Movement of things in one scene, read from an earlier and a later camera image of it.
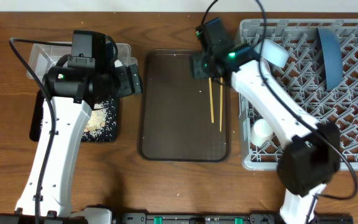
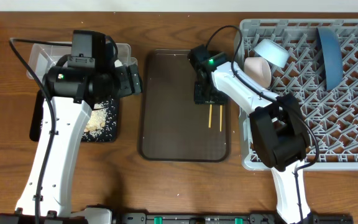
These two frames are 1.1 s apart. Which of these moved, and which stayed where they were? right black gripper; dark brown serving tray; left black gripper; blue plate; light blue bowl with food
Moved: right black gripper
Stayed: dark brown serving tray; left black gripper; blue plate; light blue bowl with food
